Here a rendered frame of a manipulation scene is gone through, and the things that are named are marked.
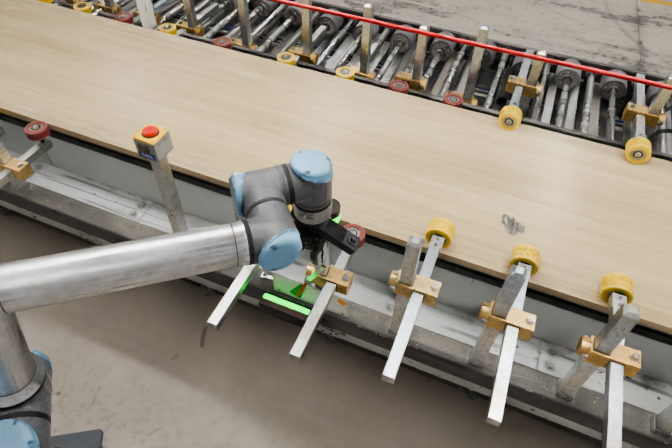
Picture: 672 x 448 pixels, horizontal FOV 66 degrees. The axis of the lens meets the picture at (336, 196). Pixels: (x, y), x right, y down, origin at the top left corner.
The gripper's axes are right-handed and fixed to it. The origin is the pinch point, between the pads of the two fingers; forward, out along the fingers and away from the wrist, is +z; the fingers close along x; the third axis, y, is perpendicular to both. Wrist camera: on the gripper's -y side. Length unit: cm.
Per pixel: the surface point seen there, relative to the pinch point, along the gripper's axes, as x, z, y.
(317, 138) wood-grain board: -58, 12, 27
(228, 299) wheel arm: 11.6, 15.4, 23.5
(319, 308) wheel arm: 4.3, 15.0, -1.5
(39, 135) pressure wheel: -20, 12, 120
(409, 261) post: -5.8, -6.0, -22.1
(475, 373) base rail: -3, 32, -48
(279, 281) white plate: -5.0, 24.9, 16.3
